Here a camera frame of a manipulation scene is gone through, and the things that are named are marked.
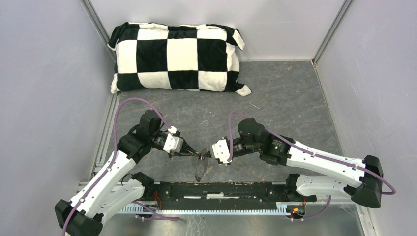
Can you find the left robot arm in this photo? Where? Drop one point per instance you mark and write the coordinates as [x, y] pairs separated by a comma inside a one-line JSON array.
[[88, 211]]

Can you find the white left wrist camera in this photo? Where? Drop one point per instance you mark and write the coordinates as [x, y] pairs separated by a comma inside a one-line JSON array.
[[174, 141]]

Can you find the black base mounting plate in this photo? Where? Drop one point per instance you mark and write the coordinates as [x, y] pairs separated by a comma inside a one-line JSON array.
[[221, 195]]

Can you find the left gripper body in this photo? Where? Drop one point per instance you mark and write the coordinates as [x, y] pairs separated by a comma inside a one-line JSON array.
[[159, 138]]

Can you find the white slotted cable duct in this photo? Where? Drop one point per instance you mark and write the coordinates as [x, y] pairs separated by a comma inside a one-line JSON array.
[[280, 209]]

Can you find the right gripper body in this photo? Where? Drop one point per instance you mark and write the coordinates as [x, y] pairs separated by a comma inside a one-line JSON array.
[[239, 148]]

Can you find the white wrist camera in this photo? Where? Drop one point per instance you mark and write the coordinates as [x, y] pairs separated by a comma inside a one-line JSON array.
[[220, 151], [174, 141]]

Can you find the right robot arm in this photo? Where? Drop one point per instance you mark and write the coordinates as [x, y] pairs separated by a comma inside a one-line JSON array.
[[354, 178]]

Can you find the aluminium frame rail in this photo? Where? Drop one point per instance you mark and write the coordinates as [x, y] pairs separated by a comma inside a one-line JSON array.
[[311, 189]]

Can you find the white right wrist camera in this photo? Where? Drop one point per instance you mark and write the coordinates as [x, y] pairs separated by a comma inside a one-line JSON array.
[[220, 151]]

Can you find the black and white checkered pillow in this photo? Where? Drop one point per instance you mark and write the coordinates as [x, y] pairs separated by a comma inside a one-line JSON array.
[[184, 57]]

